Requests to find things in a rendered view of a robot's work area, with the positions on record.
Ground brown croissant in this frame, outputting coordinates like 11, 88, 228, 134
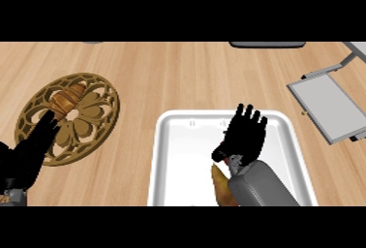
51, 83, 88, 121

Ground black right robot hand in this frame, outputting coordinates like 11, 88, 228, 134
210, 103, 269, 168

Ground dark grey flat appliance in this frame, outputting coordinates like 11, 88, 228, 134
229, 42, 308, 49

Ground white rectangular tray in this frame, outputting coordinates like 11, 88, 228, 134
147, 109, 321, 207

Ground grey tiered shelf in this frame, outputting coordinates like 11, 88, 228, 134
287, 42, 366, 146

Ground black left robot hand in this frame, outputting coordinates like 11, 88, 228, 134
0, 109, 63, 192

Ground round brown openwork trivet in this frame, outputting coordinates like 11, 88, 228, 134
14, 73, 122, 167

